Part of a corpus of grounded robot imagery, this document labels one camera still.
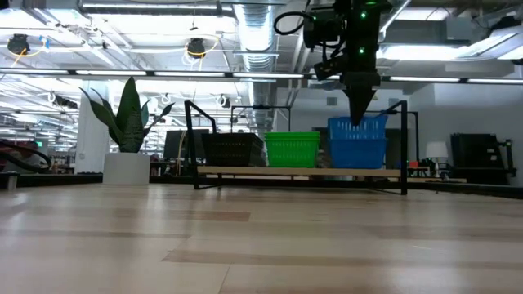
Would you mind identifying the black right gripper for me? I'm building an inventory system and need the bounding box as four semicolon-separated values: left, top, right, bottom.
341;71;383;127

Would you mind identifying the black plastic basket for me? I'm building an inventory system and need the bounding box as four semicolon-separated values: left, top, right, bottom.
201;131;265;137
201;135;267;141
201;139;269;167

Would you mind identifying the white table lamp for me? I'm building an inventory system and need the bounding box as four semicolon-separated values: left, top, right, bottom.
426;141;449;177

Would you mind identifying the black equipment box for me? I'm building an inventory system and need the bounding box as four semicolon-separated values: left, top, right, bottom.
450;132;516;177

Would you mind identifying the black monitor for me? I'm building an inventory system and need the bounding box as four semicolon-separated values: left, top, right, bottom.
163;129;210;161

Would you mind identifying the snake plant in white pot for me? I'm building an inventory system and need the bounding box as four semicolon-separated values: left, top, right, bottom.
79;76;176;186

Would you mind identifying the long linear ceiling light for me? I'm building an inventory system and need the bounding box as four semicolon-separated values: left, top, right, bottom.
0;68;523;85

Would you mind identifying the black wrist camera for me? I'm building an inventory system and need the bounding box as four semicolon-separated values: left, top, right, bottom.
313;55;348;82

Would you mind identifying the silver slanted air duct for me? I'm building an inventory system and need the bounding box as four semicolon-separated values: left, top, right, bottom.
378;0;412;42

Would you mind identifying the black frame wooden shelf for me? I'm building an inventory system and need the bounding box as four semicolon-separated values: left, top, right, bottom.
183;100;410;196

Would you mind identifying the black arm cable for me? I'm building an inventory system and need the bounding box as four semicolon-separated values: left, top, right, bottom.
272;11;315;37

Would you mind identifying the silver vertical air duct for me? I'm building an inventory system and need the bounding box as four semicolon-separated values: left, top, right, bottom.
235;3;279;136

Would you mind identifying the black ceiling cord reel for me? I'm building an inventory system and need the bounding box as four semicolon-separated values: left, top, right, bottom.
7;33;31;56
186;37;207;60

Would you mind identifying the black curved cable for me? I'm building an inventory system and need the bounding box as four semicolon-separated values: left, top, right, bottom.
0;139;53;174

